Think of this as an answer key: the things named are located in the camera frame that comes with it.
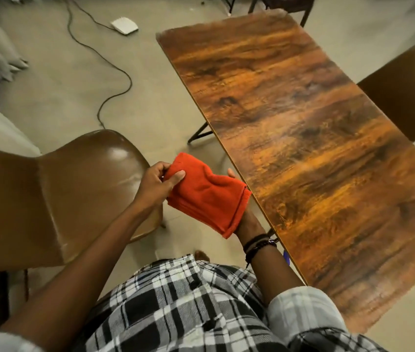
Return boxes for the person's right hand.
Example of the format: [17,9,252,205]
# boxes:
[227,168,267,243]

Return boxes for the person's left hand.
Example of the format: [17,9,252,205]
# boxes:
[133,162,186,214]

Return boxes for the orange cloth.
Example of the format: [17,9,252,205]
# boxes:
[163,153,253,240]

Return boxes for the person's right forearm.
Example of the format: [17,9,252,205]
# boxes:
[246,243,305,308]

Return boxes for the person's left forearm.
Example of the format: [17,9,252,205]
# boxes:
[0,199,164,352]

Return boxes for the black metal table leg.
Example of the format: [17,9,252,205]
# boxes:
[187,122,214,145]

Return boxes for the glossy brown leather chair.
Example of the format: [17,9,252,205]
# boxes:
[0,130,165,275]

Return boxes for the black white plaid shirt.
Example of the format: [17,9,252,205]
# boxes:
[0,254,389,352]

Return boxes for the white flat floor device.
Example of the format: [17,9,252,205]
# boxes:
[110,17,139,36]

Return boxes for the dark chair with metal legs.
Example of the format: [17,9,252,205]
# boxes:
[248,0,316,28]

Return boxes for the brown wooden chair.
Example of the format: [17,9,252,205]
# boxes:
[357,43,415,143]

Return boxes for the black beaded bracelets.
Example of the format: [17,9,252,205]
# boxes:
[243,233,279,269]

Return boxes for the black floor cable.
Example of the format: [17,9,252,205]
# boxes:
[62,0,133,129]

